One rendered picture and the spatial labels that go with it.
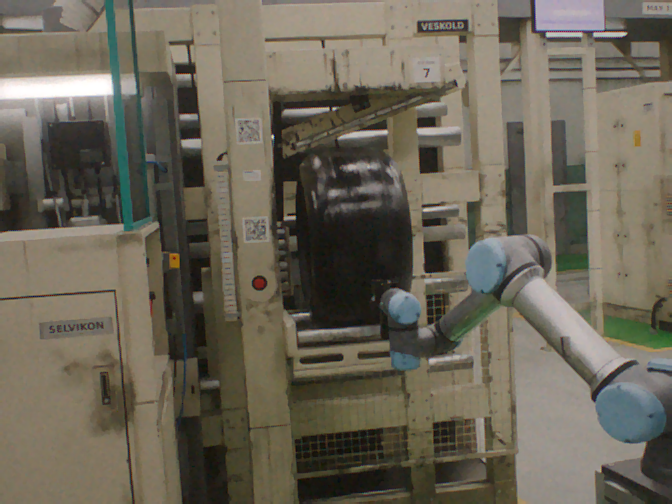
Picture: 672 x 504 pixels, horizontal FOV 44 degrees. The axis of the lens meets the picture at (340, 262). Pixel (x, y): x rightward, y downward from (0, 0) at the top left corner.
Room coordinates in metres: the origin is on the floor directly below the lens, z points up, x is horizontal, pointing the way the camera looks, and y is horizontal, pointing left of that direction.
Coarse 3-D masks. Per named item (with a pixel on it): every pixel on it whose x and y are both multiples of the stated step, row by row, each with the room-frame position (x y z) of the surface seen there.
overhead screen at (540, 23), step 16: (544, 0) 6.07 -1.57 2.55; (560, 0) 6.11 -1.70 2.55; (576, 0) 6.16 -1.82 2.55; (592, 0) 6.20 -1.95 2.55; (544, 16) 6.07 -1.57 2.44; (560, 16) 6.11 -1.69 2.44; (576, 16) 6.16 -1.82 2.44; (592, 16) 6.20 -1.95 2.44; (544, 32) 6.09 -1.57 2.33; (560, 32) 6.13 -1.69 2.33; (576, 32) 6.17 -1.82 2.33; (592, 32) 6.21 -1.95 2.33
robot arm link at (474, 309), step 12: (540, 240) 1.84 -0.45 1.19; (468, 300) 2.02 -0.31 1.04; (480, 300) 1.98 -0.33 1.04; (492, 300) 1.96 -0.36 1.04; (456, 312) 2.05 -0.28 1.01; (468, 312) 2.01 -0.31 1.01; (480, 312) 1.99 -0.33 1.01; (492, 312) 1.99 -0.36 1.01; (432, 324) 2.13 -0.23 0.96; (444, 324) 2.08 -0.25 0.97; (456, 324) 2.05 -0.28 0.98; (468, 324) 2.03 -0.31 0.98; (444, 336) 2.08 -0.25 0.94; (456, 336) 2.07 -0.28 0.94; (444, 348) 2.11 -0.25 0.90
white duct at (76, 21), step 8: (64, 0) 2.67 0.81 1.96; (72, 0) 2.67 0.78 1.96; (80, 0) 2.67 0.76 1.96; (88, 0) 2.68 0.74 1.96; (96, 0) 2.70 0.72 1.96; (104, 0) 2.73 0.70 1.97; (64, 8) 2.67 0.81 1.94; (72, 8) 2.67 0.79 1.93; (80, 8) 2.68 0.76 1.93; (88, 8) 2.69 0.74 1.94; (96, 8) 2.71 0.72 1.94; (64, 16) 2.66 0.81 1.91; (72, 16) 2.67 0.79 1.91; (80, 16) 2.68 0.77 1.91; (88, 16) 2.70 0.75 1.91; (64, 24) 2.66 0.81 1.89; (72, 24) 2.68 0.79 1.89; (80, 24) 2.70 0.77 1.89; (88, 24) 2.73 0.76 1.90
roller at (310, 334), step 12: (348, 324) 2.45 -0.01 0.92; (360, 324) 2.45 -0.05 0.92; (372, 324) 2.45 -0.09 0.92; (300, 336) 2.41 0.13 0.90; (312, 336) 2.41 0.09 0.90; (324, 336) 2.42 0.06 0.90; (336, 336) 2.43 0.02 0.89; (348, 336) 2.43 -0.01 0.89; (360, 336) 2.44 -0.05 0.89; (372, 336) 2.45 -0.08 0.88
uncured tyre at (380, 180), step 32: (320, 160) 2.46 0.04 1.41; (352, 160) 2.45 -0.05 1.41; (384, 160) 2.46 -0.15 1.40; (320, 192) 2.37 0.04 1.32; (352, 192) 2.36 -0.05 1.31; (384, 192) 2.37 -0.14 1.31; (320, 224) 2.33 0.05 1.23; (352, 224) 2.32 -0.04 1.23; (384, 224) 2.33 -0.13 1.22; (320, 256) 2.33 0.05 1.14; (352, 256) 2.32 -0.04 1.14; (384, 256) 2.33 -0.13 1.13; (320, 288) 2.36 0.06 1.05; (352, 288) 2.34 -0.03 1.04; (320, 320) 2.47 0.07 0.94; (352, 320) 2.44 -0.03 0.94
